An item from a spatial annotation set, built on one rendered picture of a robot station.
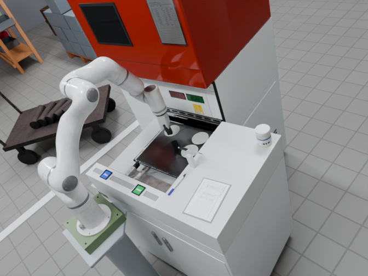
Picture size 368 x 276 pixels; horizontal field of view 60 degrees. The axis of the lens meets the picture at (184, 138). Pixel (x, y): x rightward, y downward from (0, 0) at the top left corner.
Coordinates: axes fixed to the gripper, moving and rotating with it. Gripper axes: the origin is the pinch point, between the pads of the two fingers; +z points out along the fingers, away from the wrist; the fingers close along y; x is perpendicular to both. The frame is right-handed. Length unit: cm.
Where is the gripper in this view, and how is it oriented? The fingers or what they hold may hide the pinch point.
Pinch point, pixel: (169, 131)
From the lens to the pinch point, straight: 188.4
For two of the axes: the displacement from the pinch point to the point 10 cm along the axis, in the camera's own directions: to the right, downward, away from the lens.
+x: 9.6, -2.3, -1.8
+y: 0.2, 6.7, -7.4
